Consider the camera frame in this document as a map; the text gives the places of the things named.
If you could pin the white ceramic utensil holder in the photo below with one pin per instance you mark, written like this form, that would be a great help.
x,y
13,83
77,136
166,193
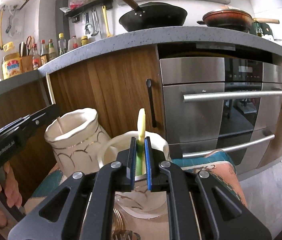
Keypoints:
x,y
80,143

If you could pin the yellow cap mustard jar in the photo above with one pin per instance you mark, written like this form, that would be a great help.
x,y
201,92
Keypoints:
x,y
84,40

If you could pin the wooden cabinet door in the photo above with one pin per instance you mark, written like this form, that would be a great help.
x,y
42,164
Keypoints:
x,y
117,85

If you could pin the person's left hand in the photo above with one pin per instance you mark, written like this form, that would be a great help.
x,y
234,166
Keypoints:
x,y
13,196

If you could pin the stainless steel oven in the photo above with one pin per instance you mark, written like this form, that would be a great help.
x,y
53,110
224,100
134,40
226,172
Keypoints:
x,y
222,103

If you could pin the black wall spice shelf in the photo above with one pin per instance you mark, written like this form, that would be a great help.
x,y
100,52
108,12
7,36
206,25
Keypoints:
x,y
75,14

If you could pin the yellow plastic fork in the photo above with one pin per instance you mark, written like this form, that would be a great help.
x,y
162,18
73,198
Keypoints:
x,y
140,142

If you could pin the yellow hanging spatula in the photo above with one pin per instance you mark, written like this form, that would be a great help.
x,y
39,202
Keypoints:
x,y
108,34

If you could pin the red cap sauce bottle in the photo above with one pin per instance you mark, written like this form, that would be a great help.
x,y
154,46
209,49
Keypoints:
x,y
36,58

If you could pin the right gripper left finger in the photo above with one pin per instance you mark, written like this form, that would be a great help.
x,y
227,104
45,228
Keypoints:
x,y
82,206

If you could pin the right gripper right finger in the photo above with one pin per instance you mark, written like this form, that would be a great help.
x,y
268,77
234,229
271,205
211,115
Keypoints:
x,y
199,207

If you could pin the red-brown frying pan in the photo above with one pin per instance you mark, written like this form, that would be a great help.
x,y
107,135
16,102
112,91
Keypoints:
x,y
233,19

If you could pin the yellow cap oil bottle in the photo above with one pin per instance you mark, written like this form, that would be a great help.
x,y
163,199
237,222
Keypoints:
x,y
62,43

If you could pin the black wok wooden handle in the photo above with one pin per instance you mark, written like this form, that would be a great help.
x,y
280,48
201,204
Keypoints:
x,y
152,15

